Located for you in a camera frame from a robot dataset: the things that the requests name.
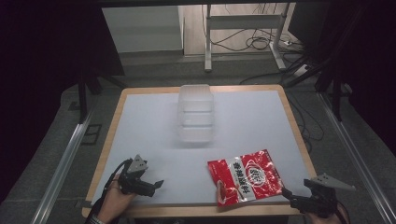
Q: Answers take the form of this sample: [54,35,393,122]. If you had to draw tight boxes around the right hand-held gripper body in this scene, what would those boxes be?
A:
[289,173,357,219]

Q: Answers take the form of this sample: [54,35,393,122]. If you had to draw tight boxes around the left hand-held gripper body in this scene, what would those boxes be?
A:
[118,154,156,198]

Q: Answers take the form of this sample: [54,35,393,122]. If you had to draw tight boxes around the red snack packet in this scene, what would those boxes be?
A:
[206,148,285,208]

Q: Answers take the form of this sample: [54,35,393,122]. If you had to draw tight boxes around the person's right hand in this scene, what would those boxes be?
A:
[303,203,351,224]

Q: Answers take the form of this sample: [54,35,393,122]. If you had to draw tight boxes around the person's left hand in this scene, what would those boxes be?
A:
[97,174,138,224]

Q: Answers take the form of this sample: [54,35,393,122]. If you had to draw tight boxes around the clear plastic drawer unit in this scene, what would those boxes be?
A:
[177,83,216,145]

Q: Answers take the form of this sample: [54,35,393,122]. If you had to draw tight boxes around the black metal stand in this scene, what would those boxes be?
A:
[76,71,104,125]
[314,59,347,122]

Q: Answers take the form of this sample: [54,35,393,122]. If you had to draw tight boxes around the white power strip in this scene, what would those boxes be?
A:
[292,63,310,78]

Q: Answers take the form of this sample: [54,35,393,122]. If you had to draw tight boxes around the white cabinet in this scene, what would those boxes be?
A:
[102,5,185,54]

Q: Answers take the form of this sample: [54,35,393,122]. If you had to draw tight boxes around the aluminium floor rail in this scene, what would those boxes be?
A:
[30,105,98,224]
[317,91,396,224]

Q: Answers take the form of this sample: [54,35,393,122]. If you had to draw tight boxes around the black floor cable bundle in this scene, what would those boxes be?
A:
[210,4,304,54]

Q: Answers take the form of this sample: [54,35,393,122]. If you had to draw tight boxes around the white metal desk frame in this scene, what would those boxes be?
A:
[204,3,291,73]

